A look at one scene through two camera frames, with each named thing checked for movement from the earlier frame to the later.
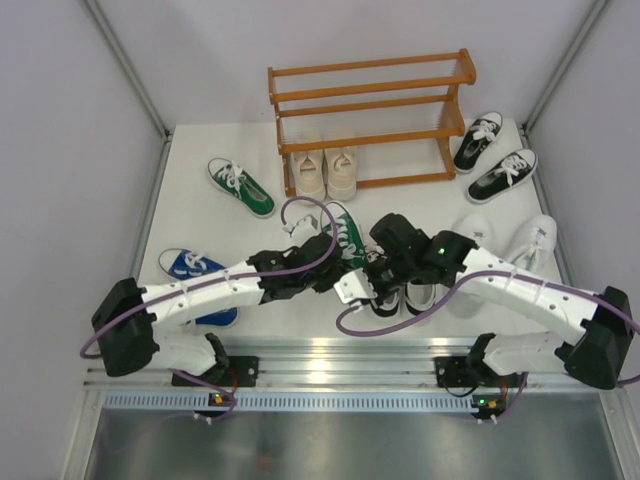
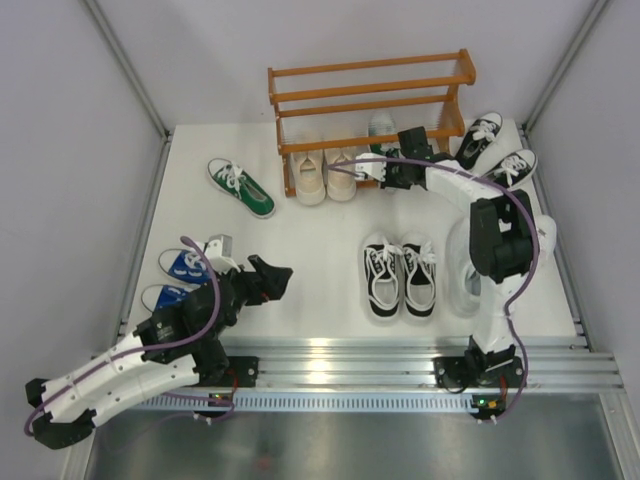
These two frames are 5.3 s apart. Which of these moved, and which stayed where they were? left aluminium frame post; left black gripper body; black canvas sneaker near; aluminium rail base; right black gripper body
Moved: right black gripper body; left black gripper body
Stayed: black canvas sneaker near; aluminium rail base; left aluminium frame post
